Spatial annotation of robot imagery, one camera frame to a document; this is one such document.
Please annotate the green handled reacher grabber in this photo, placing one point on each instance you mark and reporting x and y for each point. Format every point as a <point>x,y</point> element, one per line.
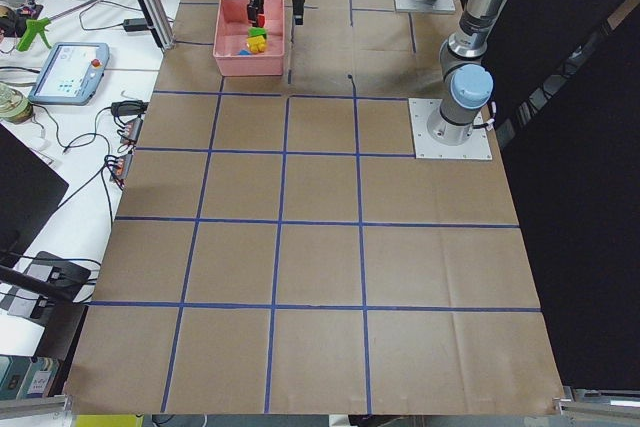
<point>37,28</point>

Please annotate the black monitor stand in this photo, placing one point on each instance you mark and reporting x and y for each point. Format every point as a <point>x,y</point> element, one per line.
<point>48,277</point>

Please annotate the teach pendant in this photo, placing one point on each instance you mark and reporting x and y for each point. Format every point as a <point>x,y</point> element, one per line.
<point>71,74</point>

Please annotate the yellow block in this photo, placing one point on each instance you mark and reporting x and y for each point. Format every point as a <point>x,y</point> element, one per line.
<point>256,44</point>

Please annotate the green block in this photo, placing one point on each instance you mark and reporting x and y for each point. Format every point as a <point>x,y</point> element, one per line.
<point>257,32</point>

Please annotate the pink plastic box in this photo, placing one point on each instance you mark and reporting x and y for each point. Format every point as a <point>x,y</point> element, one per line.
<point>231,33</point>

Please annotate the small black power adapter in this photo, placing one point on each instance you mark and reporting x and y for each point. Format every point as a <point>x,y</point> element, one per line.
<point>135,25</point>

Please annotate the usb hub with cables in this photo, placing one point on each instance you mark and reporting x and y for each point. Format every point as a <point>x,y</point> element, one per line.
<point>118,164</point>

